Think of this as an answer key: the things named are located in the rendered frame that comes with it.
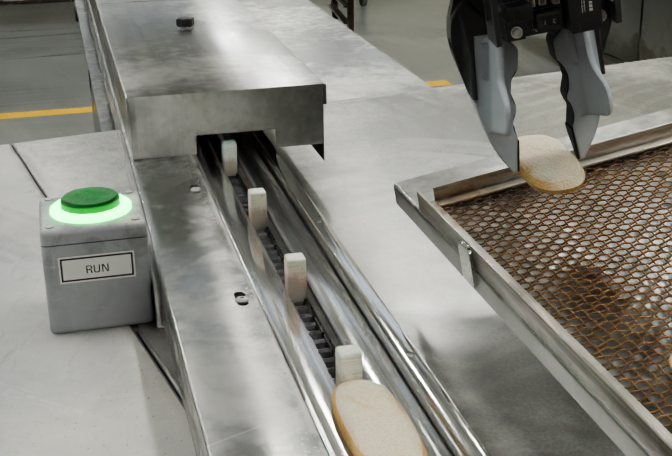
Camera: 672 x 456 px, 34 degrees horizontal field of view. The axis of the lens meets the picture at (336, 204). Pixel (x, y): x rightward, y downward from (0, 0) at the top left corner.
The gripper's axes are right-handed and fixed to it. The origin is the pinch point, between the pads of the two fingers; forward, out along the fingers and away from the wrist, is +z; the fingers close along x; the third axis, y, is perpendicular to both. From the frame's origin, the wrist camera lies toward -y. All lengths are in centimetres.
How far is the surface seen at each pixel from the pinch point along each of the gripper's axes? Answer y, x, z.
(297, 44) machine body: -98, -13, 15
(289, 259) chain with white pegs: -2.1, -17.4, 5.5
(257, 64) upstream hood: -39.5, -17.8, 1.5
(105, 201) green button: -5.3, -28.8, 0.0
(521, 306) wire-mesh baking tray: 11.5, -4.9, 4.9
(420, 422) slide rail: 16.0, -11.8, 8.0
